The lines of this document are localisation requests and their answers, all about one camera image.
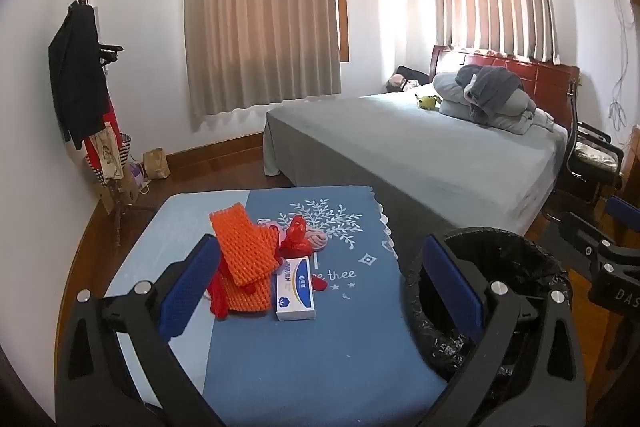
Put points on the dark grey garment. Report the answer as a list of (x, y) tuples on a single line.
[(492, 89)]

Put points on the orange foam net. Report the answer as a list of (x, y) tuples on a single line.
[(247, 299), (240, 247)]

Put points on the red plastic bag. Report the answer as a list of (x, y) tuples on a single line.
[(295, 237)]

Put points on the wide beige curtain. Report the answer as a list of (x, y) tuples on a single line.
[(260, 22)]

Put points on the bed with grey sheet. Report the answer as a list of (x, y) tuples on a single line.
[(400, 147)]

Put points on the striped bag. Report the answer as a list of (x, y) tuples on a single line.
[(125, 152)]

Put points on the pink soft item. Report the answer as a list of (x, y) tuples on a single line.
[(398, 82)]

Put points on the cardboard box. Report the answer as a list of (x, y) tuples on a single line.
[(127, 197)]

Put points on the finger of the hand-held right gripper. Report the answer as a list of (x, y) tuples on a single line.
[(625, 209), (580, 229)]

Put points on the black bin with black liner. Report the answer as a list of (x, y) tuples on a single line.
[(515, 257)]

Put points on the red wooden headboard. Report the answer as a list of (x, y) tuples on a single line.
[(545, 79)]

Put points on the beige tote bag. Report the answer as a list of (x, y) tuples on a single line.
[(110, 152)]

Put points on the white and blue carton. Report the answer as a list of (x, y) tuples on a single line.
[(295, 292)]

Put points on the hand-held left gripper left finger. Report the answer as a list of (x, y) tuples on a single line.
[(187, 287)]

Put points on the black chair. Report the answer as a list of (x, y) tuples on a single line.
[(595, 157)]

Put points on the purple and white bag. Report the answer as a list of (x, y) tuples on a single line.
[(137, 174)]

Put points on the pink knit sock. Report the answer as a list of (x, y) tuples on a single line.
[(316, 241)]

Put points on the grey pillow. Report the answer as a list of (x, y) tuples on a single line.
[(447, 94)]

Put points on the brown paper bag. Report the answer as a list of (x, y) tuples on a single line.
[(156, 164)]

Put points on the black bag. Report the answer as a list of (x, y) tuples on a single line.
[(412, 74)]

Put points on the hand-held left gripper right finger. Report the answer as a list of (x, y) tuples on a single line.
[(452, 287)]

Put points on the blue leaf print tablecloth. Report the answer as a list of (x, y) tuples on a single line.
[(325, 357)]

